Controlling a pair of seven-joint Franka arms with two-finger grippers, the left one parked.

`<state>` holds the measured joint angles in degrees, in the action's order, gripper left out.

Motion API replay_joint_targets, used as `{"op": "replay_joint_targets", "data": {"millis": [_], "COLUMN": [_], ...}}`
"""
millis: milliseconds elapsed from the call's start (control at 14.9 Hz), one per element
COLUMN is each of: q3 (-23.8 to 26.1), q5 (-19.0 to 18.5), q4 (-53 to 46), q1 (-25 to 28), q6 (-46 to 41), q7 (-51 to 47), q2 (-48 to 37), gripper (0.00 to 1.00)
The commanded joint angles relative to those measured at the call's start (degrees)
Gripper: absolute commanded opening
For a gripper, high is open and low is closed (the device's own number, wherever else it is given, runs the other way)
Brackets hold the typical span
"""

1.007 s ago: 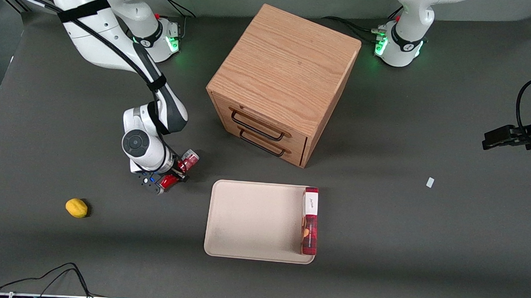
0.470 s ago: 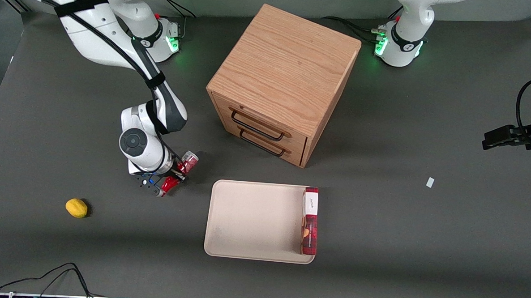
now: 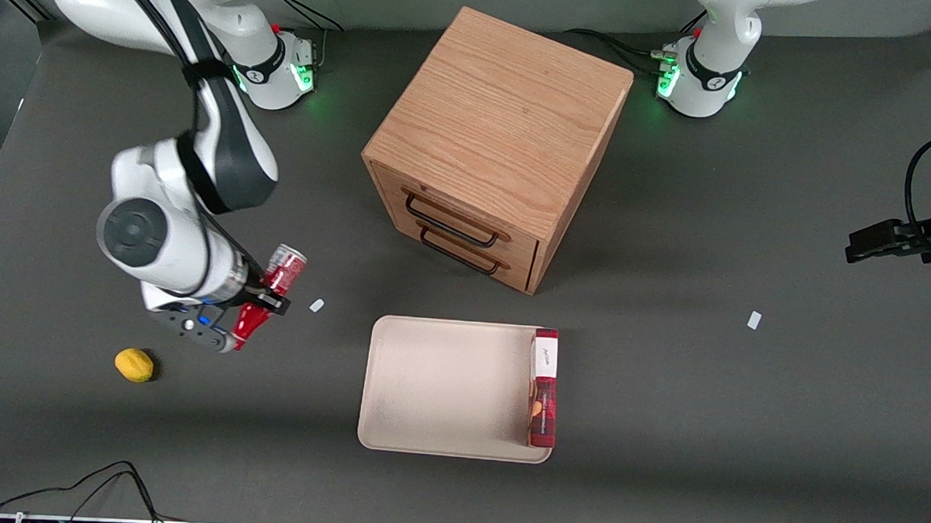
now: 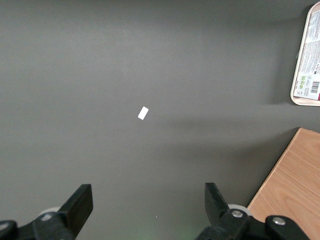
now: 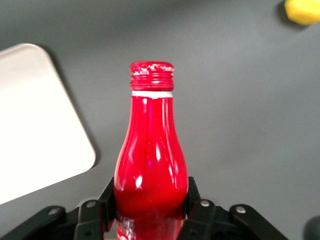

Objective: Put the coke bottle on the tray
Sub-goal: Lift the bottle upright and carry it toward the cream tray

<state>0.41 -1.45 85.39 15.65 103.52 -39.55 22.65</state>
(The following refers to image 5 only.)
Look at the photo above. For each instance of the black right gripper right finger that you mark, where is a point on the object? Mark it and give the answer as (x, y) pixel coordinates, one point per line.
(215, 220)

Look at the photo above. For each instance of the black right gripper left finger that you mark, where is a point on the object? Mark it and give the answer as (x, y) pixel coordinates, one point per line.
(85, 217)

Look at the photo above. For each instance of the red coke bottle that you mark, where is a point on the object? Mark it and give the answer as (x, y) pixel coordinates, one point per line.
(151, 155)

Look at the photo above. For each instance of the beige plastic tray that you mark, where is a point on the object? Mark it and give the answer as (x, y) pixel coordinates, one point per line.
(35, 120)

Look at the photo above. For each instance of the yellow lemon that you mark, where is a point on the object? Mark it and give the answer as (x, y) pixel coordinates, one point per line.
(303, 11)

